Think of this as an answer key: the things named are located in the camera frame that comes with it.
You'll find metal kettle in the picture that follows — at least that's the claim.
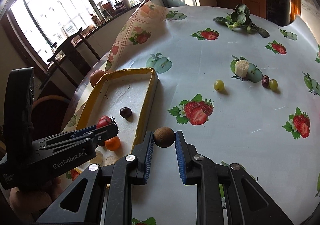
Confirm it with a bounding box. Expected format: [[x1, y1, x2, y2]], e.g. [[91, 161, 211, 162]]
[[114, 0, 126, 12]]

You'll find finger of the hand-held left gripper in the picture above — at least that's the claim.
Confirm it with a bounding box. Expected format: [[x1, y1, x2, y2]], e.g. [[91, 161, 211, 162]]
[[71, 125, 98, 137], [32, 123, 119, 151]]

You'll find red apple with stem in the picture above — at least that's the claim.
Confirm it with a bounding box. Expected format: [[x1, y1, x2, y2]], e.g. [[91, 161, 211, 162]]
[[96, 115, 116, 129]]

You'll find orange peach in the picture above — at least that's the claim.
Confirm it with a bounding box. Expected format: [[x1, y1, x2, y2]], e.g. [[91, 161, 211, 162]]
[[89, 70, 105, 88]]

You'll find orange tangerine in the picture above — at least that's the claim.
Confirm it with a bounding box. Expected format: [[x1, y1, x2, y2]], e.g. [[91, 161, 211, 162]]
[[104, 136, 122, 151]]

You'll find brown round fruit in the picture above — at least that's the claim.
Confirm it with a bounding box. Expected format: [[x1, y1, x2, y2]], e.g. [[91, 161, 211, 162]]
[[153, 127, 175, 148]]

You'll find round backed wooden chair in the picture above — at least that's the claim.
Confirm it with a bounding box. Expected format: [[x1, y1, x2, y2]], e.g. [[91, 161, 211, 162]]
[[32, 96, 70, 115]]

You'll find red brown box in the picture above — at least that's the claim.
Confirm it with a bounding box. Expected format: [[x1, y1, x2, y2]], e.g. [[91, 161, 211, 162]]
[[103, 2, 115, 18]]

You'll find white foam tray yellow rim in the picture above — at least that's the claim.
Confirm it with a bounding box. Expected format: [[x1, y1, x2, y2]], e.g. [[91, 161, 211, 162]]
[[75, 67, 160, 168]]

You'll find person's left hand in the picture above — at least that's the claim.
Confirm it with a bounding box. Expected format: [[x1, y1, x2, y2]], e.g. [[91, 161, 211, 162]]
[[9, 176, 63, 207]]

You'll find white spray bottle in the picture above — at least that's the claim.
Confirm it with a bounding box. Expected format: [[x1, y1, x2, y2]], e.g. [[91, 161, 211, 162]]
[[97, 1, 107, 21]]

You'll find yellowish green grape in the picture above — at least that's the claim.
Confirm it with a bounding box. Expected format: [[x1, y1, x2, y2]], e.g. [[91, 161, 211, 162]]
[[213, 80, 225, 92]]

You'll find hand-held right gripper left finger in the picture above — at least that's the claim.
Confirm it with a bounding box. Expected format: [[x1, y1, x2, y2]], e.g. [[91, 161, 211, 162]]
[[36, 130, 154, 225]]

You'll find beige fruit printed tablecloth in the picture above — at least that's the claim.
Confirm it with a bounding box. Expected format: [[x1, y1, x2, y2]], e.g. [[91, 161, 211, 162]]
[[104, 0, 168, 72]]

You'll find dark wooden chair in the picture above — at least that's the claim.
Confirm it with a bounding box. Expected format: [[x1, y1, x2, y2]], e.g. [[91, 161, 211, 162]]
[[47, 28, 100, 88]]

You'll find green bok choy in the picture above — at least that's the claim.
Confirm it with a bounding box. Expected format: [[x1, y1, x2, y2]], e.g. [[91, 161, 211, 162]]
[[213, 3, 270, 38]]

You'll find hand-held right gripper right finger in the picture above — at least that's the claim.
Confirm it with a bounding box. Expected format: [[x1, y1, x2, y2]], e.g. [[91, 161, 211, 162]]
[[175, 130, 294, 225]]

